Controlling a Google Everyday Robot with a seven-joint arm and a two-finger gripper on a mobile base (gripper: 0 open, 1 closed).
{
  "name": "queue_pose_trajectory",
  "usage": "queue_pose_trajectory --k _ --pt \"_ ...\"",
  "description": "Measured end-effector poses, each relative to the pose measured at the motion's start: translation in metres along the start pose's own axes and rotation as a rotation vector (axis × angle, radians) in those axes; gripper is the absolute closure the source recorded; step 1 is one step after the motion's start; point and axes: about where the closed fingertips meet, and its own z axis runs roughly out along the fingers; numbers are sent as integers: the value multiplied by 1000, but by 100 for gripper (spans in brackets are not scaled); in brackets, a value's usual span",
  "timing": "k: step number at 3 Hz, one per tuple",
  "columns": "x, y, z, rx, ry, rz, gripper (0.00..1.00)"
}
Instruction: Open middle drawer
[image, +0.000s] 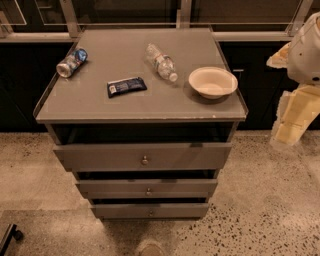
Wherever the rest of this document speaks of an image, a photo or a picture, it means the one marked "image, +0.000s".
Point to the round robot base foot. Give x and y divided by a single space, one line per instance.
149 249

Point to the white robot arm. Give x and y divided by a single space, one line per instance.
301 58

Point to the silver blue soda can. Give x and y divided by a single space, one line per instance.
71 63

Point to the grey bottom drawer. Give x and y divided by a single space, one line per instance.
151 211

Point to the grey drawer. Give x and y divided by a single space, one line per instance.
147 188
142 157
151 211

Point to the grey drawer cabinet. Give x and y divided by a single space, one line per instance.
78 110

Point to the metal railing frame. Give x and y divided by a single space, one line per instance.
230 20

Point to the clear plastic water bottle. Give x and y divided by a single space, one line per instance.
162 63

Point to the grey top drawer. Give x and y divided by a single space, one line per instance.
142 157

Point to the black caster base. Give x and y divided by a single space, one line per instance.
11 233

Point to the dark blue snack packet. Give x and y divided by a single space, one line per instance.
124 86

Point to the white paper bowl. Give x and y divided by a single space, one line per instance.
213 82

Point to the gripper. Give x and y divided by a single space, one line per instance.
305 61

